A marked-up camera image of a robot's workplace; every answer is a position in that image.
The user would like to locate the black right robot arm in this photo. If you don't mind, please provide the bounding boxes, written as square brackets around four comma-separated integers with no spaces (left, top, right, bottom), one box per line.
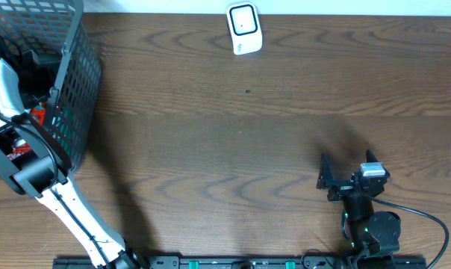
[317,150,401,258]

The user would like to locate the white barcode scanner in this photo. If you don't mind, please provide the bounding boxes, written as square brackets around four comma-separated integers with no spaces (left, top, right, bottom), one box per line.
[226,2,263,55]

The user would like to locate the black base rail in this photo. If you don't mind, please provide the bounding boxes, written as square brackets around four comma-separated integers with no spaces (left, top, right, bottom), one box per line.
[52,255,428,269]

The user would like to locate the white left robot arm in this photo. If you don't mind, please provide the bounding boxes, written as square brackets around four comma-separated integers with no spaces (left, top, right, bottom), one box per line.
[0,57,149,268]

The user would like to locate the grey plastic mesh basket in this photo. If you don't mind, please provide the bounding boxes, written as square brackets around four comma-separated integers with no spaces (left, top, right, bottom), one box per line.
[0,0,102,171]

